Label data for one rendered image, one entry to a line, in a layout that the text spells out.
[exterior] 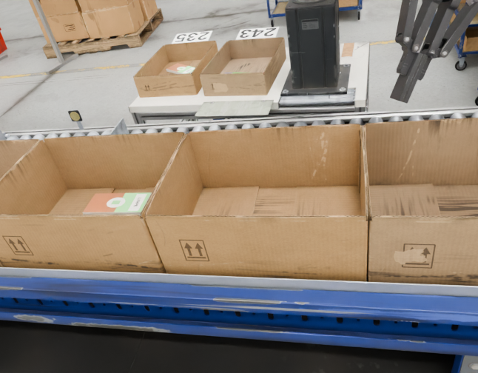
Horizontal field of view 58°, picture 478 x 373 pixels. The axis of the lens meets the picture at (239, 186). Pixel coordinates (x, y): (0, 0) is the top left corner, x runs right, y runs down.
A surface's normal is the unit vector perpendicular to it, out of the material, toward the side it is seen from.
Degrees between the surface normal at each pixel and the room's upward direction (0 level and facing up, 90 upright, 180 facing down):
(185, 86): 91
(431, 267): 90
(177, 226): 90
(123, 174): 89
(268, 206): 0
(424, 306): 0
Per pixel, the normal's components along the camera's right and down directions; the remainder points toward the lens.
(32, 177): 0.97, -0.01
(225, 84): -0.29, 0.64
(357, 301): -0.16, -0.78
